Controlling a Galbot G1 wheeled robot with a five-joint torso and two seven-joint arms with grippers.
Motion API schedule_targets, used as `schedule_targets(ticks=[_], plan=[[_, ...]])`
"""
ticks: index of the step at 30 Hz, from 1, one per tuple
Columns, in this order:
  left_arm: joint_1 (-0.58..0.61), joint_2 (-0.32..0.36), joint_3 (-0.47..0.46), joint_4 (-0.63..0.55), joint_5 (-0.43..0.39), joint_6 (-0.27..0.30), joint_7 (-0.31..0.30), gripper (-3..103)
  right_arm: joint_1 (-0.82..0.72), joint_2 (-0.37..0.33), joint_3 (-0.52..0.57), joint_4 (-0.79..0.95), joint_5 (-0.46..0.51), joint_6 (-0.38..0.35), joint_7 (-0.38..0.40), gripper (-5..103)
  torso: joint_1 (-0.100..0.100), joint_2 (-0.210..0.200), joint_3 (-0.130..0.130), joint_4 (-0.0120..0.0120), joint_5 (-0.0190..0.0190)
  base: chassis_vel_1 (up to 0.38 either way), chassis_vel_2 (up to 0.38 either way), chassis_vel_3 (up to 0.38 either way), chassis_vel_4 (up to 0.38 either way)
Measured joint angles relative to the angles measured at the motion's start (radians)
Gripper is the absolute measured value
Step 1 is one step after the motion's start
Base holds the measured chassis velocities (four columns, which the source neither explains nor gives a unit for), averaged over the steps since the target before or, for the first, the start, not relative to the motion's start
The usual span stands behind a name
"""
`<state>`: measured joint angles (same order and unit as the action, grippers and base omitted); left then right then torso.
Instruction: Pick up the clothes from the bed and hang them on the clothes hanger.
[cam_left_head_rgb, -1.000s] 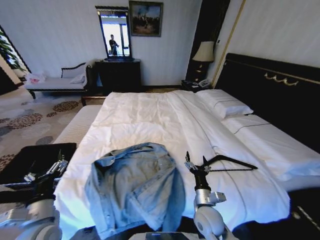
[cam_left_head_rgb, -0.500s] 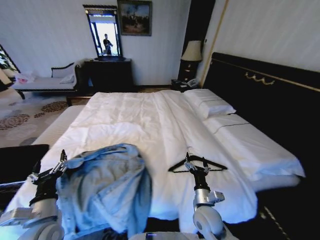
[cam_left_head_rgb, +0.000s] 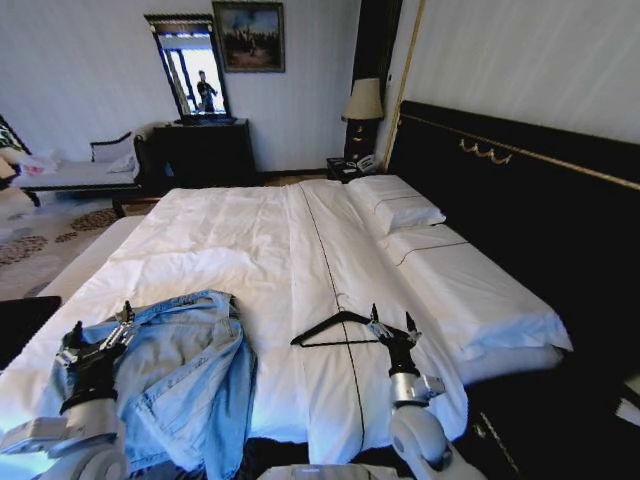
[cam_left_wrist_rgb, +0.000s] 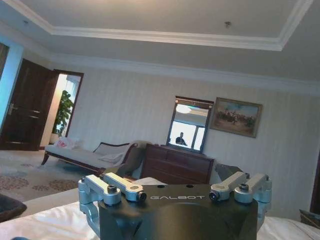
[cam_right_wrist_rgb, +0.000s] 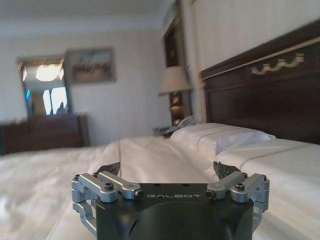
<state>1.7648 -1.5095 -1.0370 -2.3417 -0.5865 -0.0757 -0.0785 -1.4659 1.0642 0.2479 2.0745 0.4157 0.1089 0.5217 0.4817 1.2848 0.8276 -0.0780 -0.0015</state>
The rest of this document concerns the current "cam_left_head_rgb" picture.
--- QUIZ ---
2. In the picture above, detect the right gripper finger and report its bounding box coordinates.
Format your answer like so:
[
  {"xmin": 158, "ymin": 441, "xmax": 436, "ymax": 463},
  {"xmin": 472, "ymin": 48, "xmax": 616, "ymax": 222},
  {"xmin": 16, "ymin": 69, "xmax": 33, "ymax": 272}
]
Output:
[
  {"xmin": 402, "ymin": 311, "xmax": 423, "ymax": 347},
  {"xmin": 365, "ymin": 303, "xmax": 394, "ymax": 346}
]

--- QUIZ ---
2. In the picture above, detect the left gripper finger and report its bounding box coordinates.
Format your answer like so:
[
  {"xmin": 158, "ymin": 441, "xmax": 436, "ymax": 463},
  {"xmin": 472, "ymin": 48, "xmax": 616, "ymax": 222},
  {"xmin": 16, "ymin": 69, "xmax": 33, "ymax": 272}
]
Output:
[
  {"xmin": 53, "ymin": 320, "xmax": 94, "ymax": 369},
  {"xmin": 96, "ymin": 299, "xmax": 139, "ymax": 354}
]

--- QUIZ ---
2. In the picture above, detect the black clothes hanger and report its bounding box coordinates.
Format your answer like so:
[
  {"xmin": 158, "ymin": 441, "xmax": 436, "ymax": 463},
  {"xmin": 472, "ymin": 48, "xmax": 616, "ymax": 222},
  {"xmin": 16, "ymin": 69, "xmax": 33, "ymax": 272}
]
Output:
[{"xmin": 289, "ymin": 292, "xmax": 397, "ymax": 350}]

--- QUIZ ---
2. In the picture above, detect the black flat furniture top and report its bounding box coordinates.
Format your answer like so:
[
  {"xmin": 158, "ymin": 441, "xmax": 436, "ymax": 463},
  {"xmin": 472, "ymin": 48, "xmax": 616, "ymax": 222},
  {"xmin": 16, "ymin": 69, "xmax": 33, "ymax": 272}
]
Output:
[{"xmin": 0, "ymin": 294, "xmax": 63, "ymax": 372}]

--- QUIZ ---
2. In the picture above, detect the long white pillow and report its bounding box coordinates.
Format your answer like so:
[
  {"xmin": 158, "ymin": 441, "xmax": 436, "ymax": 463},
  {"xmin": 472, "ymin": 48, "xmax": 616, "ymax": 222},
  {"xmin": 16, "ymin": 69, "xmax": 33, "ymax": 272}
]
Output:
[{"xmin": 377, "ymin": 224, "xmax": 574, "ymax": 362}]

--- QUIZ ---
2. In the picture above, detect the light blue denim shirt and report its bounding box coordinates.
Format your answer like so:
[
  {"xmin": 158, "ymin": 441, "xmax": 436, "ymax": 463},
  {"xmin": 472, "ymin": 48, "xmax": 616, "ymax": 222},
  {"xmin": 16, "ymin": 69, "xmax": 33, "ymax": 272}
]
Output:
[{"xmin": 39, "ymin": 289, "xmax": 259, "ymax": 480}]

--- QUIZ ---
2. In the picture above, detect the patterned floor rug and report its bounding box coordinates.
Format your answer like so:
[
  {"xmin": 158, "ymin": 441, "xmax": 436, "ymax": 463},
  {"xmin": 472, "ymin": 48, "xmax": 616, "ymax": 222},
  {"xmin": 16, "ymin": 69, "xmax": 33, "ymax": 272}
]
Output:
[{"xmin": 0, "ymin": 195, "xmax": 162, "ymax": 302}]

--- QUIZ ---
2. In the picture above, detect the white mattress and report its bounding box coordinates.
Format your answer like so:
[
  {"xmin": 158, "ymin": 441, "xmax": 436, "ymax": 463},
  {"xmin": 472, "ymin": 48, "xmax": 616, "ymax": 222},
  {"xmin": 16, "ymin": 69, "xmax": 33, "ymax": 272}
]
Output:
[{"xmin": 457, "ymin": 343, "xmax": 567, "ymax": 387}]

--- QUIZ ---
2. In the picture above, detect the small white pillow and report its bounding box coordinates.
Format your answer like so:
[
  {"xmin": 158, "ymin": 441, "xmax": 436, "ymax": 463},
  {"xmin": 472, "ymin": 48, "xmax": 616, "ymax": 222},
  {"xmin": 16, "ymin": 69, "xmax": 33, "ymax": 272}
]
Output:
[{"xmin": 347, "ymin": 174, "xmax": 447, "ymax": 236}]

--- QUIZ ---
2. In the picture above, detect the white duvet with dark stripe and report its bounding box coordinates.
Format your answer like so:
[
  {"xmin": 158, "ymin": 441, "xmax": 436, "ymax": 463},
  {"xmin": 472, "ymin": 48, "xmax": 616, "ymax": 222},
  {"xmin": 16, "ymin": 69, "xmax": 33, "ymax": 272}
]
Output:
[{"xmin": 0, "ymin": 182, "xmax": 469, "ymax": 464}]

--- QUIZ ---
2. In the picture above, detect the white robot front shell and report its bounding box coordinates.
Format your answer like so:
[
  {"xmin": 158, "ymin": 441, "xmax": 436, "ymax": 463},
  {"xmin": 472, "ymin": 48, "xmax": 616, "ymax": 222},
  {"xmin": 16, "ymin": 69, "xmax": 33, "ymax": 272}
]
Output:
[{"xmin": 254, "ymin": 462, "xmax": 399, "ymax": 480}]

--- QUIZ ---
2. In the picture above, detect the dark bedside table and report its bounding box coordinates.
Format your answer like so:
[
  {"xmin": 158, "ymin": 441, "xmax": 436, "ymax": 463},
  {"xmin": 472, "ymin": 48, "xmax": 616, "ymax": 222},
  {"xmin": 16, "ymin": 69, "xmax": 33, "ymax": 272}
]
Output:
[{"xmin": 325, "ymin": 156, "xmax": 392, "ymax": 182}]

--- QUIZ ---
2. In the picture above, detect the dark headboard with gold trim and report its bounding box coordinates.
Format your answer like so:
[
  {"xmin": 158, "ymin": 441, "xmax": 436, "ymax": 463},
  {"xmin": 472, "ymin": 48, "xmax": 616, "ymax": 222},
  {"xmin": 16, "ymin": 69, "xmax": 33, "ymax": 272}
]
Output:
[{"xmin": 387, "ymin": 99, "xmax": 640, "ymax": 384}]

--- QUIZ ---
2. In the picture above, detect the dark cabinet with gold trim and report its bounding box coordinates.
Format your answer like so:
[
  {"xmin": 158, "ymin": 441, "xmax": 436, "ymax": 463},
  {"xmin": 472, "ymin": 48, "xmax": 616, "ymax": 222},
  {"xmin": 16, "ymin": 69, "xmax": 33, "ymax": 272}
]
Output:
[{"xmin": 462, "ymin": 382, "xmax": 640, "ymax": 480}]

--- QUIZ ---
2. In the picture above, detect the dark wooden dresser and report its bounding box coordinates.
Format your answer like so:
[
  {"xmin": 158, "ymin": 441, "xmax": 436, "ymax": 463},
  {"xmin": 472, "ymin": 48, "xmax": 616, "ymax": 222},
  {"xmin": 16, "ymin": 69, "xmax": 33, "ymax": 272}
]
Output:
[{"xmin": 151, "ymin": 118, "xmax": 259, "ymax": 189}]

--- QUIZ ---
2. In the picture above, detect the patterned armchair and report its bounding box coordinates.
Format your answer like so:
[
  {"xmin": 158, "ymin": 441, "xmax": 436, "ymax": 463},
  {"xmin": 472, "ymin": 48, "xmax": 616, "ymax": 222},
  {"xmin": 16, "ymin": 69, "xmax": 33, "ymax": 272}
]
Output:
[{"xmin": 0, "ymin": 113, "xmax": 32, "ymax": 192}]

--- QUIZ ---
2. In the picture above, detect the table lamp with beige shade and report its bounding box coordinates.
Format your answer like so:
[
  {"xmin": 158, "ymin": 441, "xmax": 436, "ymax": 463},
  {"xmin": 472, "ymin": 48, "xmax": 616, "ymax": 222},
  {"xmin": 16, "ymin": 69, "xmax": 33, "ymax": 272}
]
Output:
[{"xmin": 341, "ymin": 77, "xmax": 385, "ymax": 164}]

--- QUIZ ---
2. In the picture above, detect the person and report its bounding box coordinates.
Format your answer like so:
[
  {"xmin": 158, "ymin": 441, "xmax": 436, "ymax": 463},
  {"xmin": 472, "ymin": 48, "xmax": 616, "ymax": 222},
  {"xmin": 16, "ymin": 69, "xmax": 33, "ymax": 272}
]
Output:
[{"xmin": 196, "ymin": 69, "xmax": 218, "ymax": 114}]

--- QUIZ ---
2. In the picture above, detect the dark framed mirror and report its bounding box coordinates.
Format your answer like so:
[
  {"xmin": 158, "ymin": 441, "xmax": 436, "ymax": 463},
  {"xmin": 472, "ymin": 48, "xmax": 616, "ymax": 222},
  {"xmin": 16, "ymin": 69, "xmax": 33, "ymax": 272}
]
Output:
[{"xmin": 143, "ymin": 13, "xmax": 239, "ymax": 126}]

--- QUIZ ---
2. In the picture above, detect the framed painting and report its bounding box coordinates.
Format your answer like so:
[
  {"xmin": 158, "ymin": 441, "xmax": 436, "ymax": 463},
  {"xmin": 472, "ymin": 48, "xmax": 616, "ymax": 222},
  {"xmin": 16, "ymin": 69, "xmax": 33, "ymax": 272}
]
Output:
[{"xmin": 211, "ymin": 0, "xmax": 287, "ymax": 74}]

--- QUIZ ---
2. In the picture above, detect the white chaise with dark frame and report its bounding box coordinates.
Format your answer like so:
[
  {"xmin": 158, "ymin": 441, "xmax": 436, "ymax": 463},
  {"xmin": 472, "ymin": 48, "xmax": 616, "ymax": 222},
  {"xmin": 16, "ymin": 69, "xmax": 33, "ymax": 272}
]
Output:
[{"xmin": 9, "ymin": 122, "xmax": 156, "ymax": 207}]

